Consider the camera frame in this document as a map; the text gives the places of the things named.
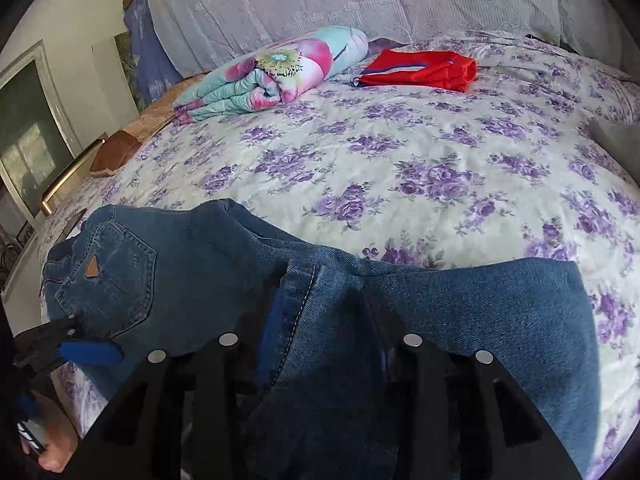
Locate brass rail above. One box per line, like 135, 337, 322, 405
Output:
41, 134, 108, 217

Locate folded red garment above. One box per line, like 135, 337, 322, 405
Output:
352, 49, 478, 93

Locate blue denim pants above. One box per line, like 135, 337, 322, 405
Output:
42, 199, 601, 480

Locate dark flat object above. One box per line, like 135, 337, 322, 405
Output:
57, 210, 88, 247

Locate person's left hand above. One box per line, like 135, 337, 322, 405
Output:
20, 392, 81, 473

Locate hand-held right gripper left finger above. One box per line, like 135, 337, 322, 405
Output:
75, 295, 288, 480

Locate blue patterned cloth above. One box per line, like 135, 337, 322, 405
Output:
122, 0, 183, 106

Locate wall picture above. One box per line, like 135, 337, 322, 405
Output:
91, 30, 147, 117

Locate white framed mirror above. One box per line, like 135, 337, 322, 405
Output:
0, 41, 83, 231

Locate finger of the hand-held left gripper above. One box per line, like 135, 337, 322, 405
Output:
12, 314, 85, 367
56, 339, 124, 368

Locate brown quilted cloth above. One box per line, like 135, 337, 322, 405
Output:
90, 74, 206, 177

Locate grey garment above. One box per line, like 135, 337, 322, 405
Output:
587, 117, 640, 186

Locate purple floral bed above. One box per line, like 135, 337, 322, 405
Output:
37, 29, 640, 480

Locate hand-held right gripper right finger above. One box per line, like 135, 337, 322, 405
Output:
380, 332, 583, 480

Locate folded floral quilt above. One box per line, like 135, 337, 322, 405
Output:
172, 26, 370, 123

